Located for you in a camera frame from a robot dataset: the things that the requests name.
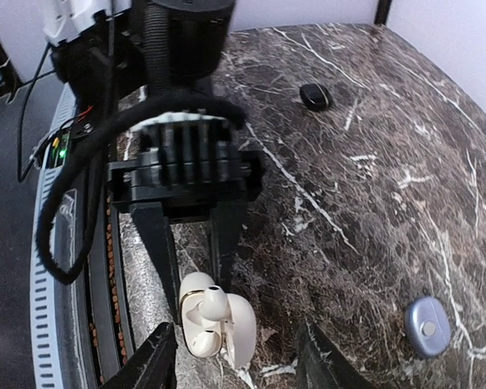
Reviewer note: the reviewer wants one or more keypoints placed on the beige earbud charging case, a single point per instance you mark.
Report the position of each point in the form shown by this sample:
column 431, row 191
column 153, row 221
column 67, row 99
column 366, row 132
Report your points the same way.
column 238, row 335

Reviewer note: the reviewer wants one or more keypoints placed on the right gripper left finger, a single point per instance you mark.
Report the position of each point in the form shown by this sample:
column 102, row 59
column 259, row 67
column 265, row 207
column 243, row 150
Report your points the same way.
column 152, row 365

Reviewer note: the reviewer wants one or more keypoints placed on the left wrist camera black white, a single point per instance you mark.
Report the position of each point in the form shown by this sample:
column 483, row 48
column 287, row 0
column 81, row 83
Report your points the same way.
column 187, row 151

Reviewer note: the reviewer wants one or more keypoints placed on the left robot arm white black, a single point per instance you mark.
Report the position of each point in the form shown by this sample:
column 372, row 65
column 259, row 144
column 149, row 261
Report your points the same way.
column 182, row 43

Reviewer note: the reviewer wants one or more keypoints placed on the black earbud charging case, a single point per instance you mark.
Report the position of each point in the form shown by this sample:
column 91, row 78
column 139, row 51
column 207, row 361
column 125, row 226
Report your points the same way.
column 315, row 97

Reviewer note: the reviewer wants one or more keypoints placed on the left circuit board with wires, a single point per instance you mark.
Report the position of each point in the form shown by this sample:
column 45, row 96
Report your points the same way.
column 60, row 148

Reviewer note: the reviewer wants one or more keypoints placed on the black front table rail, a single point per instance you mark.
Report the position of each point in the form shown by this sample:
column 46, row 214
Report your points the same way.
column 111, row 334

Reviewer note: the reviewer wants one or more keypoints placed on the black frame post left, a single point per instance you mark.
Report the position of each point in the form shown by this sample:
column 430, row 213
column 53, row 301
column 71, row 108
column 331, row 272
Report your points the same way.
column 382, row 12

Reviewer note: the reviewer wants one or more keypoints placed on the white earbud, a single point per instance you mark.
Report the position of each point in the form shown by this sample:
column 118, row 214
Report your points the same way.
column 206, row 342
column 214, row 308

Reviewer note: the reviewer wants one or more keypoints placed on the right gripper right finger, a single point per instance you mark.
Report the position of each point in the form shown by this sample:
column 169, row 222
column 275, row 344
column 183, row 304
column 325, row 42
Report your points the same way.
column 321, row 365

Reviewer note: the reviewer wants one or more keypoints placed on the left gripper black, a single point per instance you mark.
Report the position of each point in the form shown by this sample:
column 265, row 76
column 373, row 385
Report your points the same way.
column 153, row 193

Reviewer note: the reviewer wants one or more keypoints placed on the grey slotted cable duct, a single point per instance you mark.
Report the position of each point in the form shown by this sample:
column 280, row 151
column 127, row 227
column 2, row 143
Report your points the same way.
column 55, row 321

